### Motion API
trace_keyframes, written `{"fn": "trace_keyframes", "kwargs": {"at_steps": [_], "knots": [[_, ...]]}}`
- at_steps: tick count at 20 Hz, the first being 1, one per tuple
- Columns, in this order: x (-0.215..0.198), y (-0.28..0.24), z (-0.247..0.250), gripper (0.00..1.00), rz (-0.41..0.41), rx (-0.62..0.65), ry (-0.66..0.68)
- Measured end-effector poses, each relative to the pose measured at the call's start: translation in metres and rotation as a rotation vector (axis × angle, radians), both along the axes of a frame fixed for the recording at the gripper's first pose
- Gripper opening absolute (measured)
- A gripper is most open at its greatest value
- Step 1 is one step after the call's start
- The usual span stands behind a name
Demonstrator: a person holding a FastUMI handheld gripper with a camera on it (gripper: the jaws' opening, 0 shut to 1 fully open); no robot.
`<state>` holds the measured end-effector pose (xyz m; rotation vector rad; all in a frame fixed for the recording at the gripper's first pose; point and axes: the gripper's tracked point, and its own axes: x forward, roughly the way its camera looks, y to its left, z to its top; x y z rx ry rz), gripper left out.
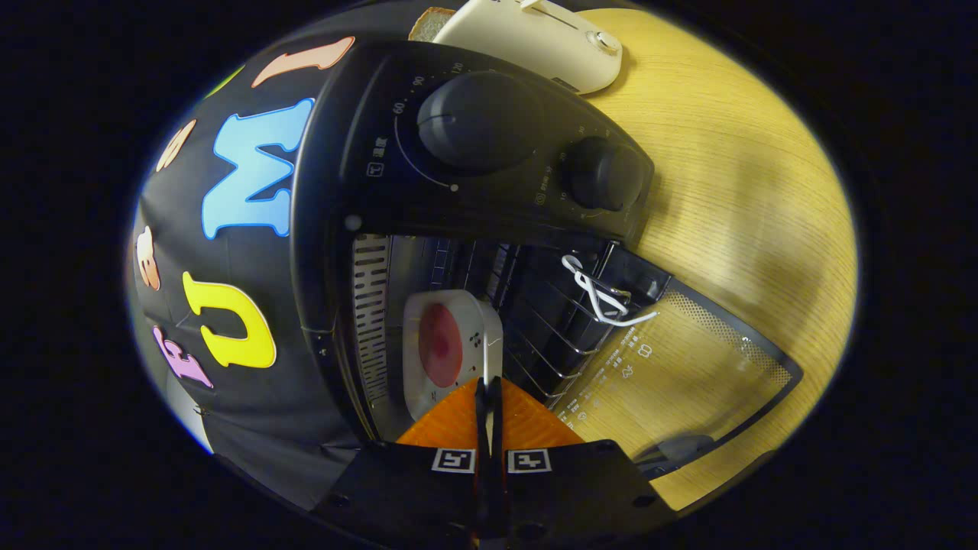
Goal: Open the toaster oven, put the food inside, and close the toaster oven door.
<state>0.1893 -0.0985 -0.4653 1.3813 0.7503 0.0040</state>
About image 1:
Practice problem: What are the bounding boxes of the black toaster oven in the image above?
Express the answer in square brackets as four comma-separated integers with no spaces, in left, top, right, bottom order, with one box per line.
[290,40,805,478]

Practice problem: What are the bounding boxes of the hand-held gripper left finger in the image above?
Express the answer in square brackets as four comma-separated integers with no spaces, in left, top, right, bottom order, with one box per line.
[313,377,494,547]

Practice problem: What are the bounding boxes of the black backdrop cloth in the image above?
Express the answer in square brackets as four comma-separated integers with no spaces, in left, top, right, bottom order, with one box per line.
[126,34,368,511]

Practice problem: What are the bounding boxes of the brown bread slice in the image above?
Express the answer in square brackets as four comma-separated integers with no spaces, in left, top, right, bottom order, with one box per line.
[407,6,457,43]

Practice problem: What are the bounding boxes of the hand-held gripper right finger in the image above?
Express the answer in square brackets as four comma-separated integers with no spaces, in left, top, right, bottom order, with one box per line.
[489,377,677,547]

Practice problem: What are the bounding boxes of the white string tie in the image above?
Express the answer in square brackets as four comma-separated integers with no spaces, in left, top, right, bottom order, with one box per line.
[562,254,659,328]

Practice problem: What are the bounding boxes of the white pop-up toaster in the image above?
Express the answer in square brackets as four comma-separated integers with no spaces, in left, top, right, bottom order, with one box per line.
[432,0,623,95]

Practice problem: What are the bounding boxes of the white food tray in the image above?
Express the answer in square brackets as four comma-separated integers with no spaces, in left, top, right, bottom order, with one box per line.
[403,290,505,422]

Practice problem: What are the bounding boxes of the pink round ham slice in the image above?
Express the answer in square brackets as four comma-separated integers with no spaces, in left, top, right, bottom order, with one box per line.
[419,303,465,388]

